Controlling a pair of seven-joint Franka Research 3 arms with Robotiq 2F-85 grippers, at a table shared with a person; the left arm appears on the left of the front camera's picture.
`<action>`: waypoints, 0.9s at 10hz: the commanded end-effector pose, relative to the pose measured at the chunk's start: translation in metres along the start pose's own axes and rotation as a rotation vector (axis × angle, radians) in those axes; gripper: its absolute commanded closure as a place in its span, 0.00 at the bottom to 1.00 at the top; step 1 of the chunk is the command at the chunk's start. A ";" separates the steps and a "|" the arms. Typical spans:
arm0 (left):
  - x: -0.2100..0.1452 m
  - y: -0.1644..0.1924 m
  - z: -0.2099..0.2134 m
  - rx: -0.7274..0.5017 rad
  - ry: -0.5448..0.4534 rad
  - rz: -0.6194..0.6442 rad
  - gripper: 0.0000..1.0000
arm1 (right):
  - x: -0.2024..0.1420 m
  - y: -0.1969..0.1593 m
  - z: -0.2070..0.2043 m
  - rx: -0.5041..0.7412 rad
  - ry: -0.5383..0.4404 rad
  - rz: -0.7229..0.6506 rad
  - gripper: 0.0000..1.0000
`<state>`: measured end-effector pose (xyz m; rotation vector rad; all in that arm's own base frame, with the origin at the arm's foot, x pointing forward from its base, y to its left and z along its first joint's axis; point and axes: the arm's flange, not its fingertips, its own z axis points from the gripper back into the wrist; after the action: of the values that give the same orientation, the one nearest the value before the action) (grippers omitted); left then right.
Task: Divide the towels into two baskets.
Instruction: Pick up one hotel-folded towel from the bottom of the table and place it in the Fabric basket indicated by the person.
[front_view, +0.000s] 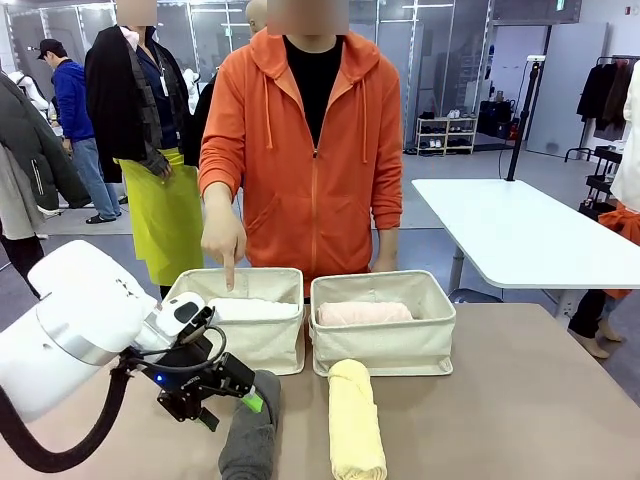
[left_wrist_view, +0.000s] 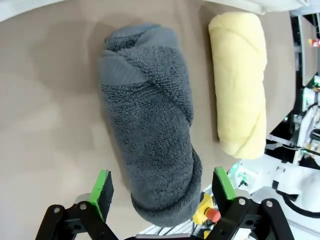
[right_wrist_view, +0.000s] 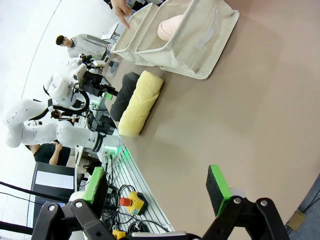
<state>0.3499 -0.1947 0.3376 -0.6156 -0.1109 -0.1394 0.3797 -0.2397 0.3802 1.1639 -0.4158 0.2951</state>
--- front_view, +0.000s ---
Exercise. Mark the legs in dark trousers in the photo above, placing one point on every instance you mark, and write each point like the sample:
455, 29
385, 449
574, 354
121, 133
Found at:
22, 260

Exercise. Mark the orange cloth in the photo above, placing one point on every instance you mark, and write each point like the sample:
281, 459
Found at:
622, 225

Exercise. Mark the person in orange hoodie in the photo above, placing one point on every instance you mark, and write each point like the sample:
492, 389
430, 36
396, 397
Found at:
310, 200

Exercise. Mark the wooden shoe rack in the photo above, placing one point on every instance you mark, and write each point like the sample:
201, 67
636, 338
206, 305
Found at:
445, 135

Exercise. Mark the yellow towel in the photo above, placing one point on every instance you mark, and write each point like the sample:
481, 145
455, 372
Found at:
355, 425

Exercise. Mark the cream fabric basket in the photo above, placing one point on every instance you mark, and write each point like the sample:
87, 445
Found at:
250, 345
380, 345

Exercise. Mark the pink towel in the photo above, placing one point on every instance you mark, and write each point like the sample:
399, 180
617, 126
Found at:
365, 314

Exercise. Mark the black camera stand pole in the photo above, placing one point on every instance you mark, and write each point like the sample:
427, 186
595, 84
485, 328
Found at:
525, 110

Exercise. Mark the person in blue jacket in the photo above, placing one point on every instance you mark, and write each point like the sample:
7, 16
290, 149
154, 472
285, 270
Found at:
72, 110

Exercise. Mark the white towel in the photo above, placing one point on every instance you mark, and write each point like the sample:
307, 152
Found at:
255, 309

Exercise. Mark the dark green padded coat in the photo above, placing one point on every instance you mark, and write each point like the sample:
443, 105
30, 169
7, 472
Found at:
35, 150

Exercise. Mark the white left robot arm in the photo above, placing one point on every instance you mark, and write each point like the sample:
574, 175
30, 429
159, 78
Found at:
75, 325

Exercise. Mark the black utility cart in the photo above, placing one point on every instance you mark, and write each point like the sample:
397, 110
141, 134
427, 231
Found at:
602, 175

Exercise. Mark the figure in white garment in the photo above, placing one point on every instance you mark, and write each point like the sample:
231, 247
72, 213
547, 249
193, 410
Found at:
630, 150

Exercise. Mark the person's left hand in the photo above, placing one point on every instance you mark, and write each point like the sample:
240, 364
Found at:
386, 257

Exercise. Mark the person's left forearm orange sleeve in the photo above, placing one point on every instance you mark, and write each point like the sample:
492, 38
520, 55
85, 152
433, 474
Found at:
387, 210

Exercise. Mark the grey towel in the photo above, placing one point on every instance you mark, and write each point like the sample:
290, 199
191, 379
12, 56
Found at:
250, 440

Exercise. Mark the person's right hand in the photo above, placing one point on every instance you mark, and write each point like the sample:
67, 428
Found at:
222, 230

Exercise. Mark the black luggage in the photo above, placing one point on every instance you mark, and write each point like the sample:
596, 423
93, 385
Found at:
497, 117

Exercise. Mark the white table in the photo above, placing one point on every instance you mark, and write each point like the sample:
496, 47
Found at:
525, 235

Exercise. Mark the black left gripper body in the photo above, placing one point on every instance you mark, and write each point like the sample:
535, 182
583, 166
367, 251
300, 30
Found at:
187, 375

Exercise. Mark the rack with dark clothes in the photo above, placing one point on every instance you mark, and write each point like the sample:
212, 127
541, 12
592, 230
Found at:
602, 95

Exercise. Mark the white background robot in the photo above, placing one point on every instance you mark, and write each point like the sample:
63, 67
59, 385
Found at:
32, 92

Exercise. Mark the left gripper finger with green tip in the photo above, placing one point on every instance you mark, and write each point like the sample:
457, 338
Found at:
185, 407
240, 377

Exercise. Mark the person's right forearm orange sleeve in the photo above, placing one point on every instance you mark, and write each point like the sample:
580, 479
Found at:
220, 170

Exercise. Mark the mannequin in dark jacket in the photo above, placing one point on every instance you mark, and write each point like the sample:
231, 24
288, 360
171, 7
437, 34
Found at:
120, 100

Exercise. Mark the black jacket on mannequin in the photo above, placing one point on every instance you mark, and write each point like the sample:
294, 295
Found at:
202, 120

